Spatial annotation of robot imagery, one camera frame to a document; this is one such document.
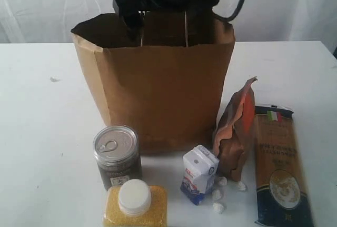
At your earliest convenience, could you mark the yellow millet bottle white cap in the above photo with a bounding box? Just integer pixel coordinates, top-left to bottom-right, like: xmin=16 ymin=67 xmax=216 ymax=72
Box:
xmin=103 ymin=179 xmax=167 ymax=226

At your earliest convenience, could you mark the clear can with pull-tab lid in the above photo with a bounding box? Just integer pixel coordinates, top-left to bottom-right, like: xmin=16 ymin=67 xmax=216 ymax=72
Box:
xmin=93 ymin=125 xmax=143 ymax=190

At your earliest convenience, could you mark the brown orange snack pouch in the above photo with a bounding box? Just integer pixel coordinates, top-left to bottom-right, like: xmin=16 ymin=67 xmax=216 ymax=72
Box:
xmin=213 ymin=77 xmax=257 ymax=182

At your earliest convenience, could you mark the spaghetti package dark blue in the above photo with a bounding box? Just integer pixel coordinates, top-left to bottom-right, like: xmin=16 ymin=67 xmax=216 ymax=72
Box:
xmin=254 ymin=104 xmax=314 ymax=226

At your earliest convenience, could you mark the white candy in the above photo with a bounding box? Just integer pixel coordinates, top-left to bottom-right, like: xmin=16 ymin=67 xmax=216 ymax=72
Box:
xmin=212 ymin=202 xmax=226 ymax=214
xmin=217 ymin=176 xmax=227 ymax=186
xmin=236 ymin=181 xmax=247 ymax=191
xmin=212 ymin=189 xmax=222 ymax=201

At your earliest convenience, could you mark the white blue milk carton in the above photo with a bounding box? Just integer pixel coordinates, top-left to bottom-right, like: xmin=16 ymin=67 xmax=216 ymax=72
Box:
xmin=181 ymin=145 xmax=219 ymax=205

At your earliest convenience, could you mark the clear jar with gold lid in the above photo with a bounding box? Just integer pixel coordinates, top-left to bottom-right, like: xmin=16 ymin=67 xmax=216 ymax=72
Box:
xmin=142 ymin=12 xmax=186 ymax=47

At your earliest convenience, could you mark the brown paper shopping bag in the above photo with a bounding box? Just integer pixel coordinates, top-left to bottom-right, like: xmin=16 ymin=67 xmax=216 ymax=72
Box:
xmin=71 ymin=9 xmax=235 ymax=153

